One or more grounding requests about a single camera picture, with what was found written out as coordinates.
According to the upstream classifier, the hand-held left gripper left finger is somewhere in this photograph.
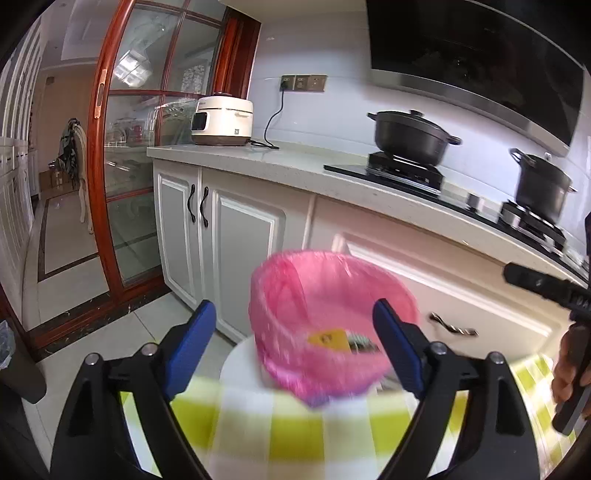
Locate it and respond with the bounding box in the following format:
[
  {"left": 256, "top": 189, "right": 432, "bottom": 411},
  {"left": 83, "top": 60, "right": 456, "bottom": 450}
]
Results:
[{"left": 50, "top": 299, "right": 218, "bottom": 480}]

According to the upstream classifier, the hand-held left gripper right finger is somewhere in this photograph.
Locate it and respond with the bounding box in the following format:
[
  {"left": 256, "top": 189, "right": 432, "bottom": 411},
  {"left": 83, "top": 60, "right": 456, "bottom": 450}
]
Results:
[{"left": 372, "top": 298, "right": 541, "bottom": 480}]

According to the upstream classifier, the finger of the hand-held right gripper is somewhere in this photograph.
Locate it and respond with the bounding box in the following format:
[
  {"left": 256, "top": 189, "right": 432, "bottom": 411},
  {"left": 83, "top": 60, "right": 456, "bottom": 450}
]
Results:
[{"left": 503, "top": 262, "right": 591, "bottom": 319}]

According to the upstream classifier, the bin with pink bag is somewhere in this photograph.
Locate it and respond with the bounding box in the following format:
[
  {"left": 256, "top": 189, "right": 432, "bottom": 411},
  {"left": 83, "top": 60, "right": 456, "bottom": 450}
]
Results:
[{"left": 248, "top": 249, "right": 420, "bottom": 409}]

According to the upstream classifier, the person's right hand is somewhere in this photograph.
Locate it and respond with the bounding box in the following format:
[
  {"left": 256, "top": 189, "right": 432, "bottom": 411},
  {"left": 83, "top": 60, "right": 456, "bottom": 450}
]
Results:
[{"left": 551, "top": 353, "right": 578, "bottom": 407}]

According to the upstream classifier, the white drawer front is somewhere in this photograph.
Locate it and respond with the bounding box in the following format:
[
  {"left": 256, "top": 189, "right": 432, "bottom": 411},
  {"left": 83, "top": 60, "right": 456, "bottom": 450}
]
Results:
[{"left": 307, "top": 196, "right": 578, "bottom": 365}]

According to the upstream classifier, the tall dark stockpot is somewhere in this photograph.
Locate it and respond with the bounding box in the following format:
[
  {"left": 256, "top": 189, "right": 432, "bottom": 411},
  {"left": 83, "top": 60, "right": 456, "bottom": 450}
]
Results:
[{"left": 509, "top": 148, "right": 578, "bottom": 224}]

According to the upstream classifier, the white base cabinet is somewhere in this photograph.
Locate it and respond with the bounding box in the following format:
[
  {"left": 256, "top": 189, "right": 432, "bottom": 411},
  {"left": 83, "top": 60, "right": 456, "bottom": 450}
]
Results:
[{"left": 152, "top": 159, "right": 315, "bottom": 342}]

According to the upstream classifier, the green white checked tablecloth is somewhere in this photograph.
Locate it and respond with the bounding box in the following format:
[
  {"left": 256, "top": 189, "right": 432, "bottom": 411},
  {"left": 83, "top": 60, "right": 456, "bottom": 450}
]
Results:
[{"left": 168, "top": 353, "right": 568, "bottom": 480}]

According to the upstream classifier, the dark grey container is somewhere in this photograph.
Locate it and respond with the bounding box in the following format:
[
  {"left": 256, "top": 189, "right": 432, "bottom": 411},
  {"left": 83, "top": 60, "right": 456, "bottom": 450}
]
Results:
[{"left": 0, "top": 318, "right": 48, "bottom": 405}]

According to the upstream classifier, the black glass gas stove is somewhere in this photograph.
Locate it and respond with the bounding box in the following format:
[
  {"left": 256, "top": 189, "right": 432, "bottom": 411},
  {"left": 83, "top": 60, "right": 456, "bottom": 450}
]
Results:
[{"left": 323, "top": 151, "right": 585, "bottom": 273}]

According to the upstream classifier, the glass sliding door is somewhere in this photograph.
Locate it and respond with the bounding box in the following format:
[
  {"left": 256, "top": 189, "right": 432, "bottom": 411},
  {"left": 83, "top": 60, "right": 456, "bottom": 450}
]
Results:
[{"left": 87, "top": 0, "right": 262, "bottom": 301}]

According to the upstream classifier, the white dining chair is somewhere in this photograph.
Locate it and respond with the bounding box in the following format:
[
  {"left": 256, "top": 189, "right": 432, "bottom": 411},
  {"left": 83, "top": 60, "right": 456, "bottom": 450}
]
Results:
[{"left": 69, "top": 124, "right": 95, "bottom": 234}]

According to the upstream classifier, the black casserole pot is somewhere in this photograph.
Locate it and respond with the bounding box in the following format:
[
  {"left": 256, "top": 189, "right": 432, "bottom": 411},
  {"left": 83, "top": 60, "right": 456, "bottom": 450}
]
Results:
[{"left": 367, "top": 110, "right": 462, "bottom": 167}]

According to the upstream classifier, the speckled kitchen countertop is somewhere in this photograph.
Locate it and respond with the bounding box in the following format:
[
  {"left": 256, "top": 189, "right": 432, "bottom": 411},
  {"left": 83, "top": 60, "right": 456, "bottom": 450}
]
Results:
[{"left": 147, "top": 138, "right": 591, "bottom": 289}]

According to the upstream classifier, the cardboard box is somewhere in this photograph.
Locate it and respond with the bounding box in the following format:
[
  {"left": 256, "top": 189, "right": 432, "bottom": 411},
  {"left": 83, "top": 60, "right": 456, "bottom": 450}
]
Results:
[{"left": 39, "top": 161, "right": 70, "bottom": 191}]

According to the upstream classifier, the white rice cooker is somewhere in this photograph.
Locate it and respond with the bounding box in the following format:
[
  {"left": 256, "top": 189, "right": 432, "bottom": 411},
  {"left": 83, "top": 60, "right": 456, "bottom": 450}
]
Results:
[{"left": 191, "top": 92, "right": 254, "bottom": 147}]

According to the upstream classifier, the dark patterned garment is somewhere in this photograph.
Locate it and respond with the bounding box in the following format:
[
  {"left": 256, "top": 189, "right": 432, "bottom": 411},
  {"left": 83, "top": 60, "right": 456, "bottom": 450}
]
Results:
[{"left": 56, "top": 118, "right": 83, "bottom": 182}]

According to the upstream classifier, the white hallway cabinet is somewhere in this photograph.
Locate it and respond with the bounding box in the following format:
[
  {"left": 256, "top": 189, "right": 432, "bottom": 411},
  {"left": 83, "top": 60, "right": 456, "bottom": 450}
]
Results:
[{"left": 0, "top": 28, "right": 42, "bottom": 305}]

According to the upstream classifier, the black range hood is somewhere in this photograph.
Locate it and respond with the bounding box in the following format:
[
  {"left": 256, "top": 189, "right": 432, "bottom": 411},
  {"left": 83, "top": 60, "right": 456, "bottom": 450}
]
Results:
[{"left": 366, "top": 0, "right": 586, "bottom": 158}]

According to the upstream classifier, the black power cord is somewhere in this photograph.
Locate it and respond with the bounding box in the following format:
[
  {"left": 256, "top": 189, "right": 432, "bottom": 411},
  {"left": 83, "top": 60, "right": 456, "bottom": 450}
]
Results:
[{"left": 249, "top": 90, "right": 286, "bottom": 151}]

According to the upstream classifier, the wall socket panel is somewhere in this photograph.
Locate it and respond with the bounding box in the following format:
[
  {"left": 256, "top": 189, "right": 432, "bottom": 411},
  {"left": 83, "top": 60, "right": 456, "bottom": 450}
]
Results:
[{"left": 281, "top": 74, "right": 328, "bottom": 93}]

